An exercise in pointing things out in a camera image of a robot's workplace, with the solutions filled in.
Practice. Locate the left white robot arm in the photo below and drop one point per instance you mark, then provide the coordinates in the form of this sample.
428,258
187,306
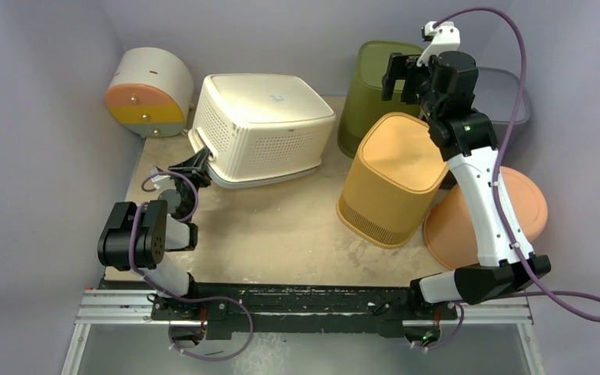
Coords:
138,238

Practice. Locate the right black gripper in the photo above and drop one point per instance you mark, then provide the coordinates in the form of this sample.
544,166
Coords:
406,78

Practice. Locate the olive green slatted bin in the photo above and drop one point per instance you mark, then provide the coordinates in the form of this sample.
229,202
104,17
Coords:
363,104

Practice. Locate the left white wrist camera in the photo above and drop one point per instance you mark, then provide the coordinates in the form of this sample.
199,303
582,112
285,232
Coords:
162,182

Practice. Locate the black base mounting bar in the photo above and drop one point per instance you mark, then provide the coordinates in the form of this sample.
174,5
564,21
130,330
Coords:
221,310

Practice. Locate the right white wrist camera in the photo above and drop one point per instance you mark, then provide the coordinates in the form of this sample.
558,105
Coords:
443,37

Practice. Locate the grey slatted waste bin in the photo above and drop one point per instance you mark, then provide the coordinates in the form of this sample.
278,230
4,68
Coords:
495,95

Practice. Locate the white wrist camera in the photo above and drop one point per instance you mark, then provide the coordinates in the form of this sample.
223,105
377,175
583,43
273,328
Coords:
443,37
162,182

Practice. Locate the orange plastic bucket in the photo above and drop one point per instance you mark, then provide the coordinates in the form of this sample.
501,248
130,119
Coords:
448,230

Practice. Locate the white perforated basket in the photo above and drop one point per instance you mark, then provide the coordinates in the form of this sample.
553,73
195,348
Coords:
259,128

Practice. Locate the yellow slatted bin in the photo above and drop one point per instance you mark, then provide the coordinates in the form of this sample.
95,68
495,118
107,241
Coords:
393,179

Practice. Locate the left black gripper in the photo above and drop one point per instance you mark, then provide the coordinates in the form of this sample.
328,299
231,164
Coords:
197,169

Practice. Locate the aluminium rail frame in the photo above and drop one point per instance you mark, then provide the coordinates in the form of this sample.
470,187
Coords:
120,306

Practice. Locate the white cylinder orange-yellow face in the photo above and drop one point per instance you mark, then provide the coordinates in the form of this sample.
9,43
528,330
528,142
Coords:
151,93

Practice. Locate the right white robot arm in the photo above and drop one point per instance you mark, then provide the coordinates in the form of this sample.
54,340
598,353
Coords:
507,262

